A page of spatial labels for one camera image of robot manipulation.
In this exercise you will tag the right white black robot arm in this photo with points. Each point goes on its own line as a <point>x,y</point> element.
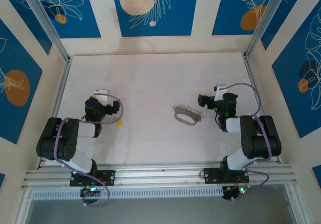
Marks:
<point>260,138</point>

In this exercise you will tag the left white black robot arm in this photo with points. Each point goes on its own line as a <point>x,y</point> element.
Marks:
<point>62,138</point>

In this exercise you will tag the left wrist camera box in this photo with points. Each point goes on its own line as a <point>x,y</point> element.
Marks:
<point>101,91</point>

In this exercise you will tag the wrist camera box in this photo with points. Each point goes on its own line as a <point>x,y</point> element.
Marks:
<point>101,91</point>
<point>220,86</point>

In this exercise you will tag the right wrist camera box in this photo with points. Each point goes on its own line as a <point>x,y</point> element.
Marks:
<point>220,86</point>

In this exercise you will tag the aluminium table side rail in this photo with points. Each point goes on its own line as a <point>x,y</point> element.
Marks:
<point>251,70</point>
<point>57,108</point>

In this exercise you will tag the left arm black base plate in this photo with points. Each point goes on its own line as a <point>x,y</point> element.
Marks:
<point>109,177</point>

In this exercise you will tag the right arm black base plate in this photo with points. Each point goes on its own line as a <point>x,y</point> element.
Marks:
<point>210,175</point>

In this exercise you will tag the long aluminium base rail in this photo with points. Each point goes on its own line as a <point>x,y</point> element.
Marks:
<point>160,176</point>

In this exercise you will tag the aluminium frame post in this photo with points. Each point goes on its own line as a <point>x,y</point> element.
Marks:
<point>266,20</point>
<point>46,20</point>

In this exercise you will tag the aluminium frame leg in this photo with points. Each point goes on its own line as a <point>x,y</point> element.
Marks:
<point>23,206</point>
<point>296,204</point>

